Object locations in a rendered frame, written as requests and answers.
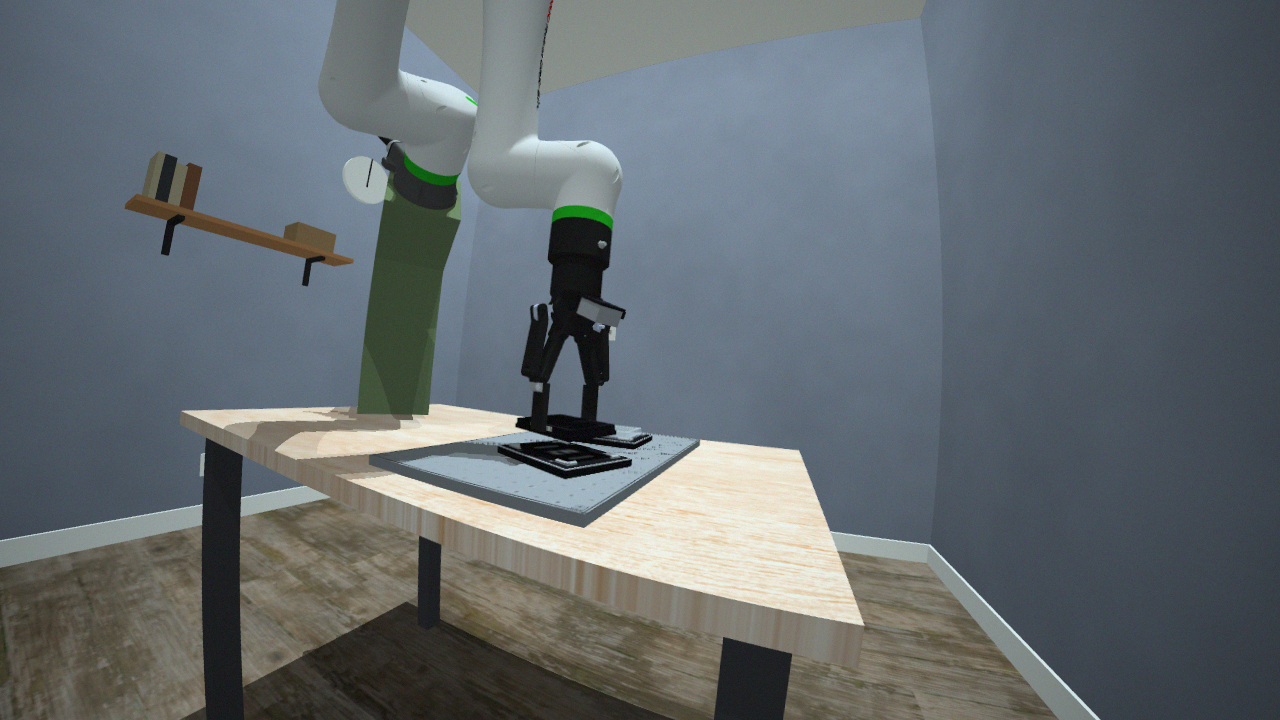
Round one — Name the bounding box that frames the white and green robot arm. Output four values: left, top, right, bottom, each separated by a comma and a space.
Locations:
317, 0, 623, 272

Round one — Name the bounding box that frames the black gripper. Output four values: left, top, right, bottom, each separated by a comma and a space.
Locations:
521, 258, 611, 432

